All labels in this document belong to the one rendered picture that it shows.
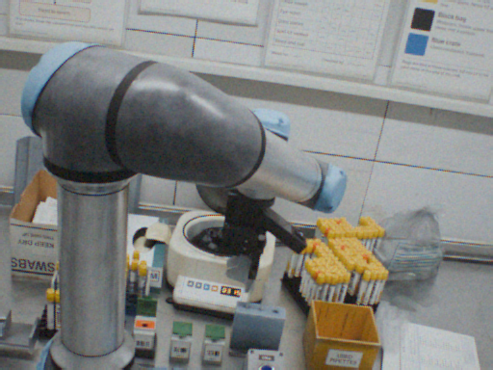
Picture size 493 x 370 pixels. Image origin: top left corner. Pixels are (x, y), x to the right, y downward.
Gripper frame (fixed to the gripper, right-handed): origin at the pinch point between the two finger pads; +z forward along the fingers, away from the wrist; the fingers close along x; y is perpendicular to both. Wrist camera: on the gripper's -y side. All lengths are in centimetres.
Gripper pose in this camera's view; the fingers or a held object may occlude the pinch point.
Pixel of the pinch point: (250, 286)
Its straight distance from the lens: 125.9
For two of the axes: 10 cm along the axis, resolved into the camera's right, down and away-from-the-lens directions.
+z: -1.5, 9.0, 4.1
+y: -9.9, -1.6, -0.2
